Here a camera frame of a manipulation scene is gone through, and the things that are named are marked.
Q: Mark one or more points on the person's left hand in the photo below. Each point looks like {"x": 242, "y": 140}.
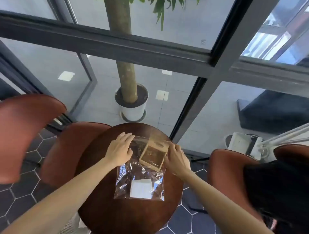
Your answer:
{"x": 119, "y": 150}

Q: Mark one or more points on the person's right hand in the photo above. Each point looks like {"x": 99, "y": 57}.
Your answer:
{"x": 177, "y": 162}

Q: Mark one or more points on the light wooden box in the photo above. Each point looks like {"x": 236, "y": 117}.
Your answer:
{"x": 154, "y": 156}

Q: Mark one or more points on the clear plastic bag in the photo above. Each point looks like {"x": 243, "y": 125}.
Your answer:
{"x": 125, "y": 176}

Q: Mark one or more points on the white tissue pack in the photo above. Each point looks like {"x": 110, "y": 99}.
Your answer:
{"x": 141, "y": 189}

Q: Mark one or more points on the person's right forearm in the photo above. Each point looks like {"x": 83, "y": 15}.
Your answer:
{"x": 217, "y": 207}

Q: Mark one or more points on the person's left forearm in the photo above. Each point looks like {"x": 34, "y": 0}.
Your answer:
{"x": 60, "y": 202}

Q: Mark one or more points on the white plant pot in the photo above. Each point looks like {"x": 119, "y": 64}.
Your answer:
{"x": 134, "y": 112}

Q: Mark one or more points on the brown leather chair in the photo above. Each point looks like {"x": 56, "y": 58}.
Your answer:
{"x": 224, "y": 173}
{"x": 24, "y": 132}

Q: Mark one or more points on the white round planter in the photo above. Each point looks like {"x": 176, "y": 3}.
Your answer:
{"x": 226, "y": 142}

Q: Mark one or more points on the white metal stand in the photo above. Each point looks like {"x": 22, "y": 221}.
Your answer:
{"x": 259, "y": 149}

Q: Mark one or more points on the black garment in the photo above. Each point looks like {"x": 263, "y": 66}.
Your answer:
{"x": 277, "y": 192}

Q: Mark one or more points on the dark grey plinth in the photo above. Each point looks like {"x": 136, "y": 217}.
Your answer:
{"x": 277, "y": 113}

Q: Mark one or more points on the green potted tree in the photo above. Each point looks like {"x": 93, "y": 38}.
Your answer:
{"x": 120, "y": 24}

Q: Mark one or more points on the grey glass door frame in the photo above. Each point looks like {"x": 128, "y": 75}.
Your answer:
{"x": 93, "y": 79}

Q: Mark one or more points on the dark grey window frame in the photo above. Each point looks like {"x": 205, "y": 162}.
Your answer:
{"x": 120, "y": 45}

